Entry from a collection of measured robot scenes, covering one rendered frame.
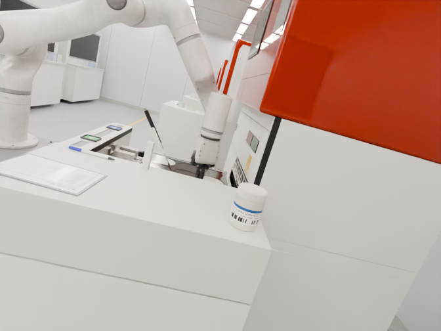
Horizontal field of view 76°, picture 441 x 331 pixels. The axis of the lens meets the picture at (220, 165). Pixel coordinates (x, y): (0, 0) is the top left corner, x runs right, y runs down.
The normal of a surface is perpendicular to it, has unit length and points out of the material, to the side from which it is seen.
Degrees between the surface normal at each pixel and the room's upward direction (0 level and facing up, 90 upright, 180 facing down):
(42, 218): 90
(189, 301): 90
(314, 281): 90
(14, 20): 69
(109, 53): 90
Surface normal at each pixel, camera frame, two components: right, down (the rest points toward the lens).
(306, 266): 0.04, 0.27
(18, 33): 0.52, 0.32
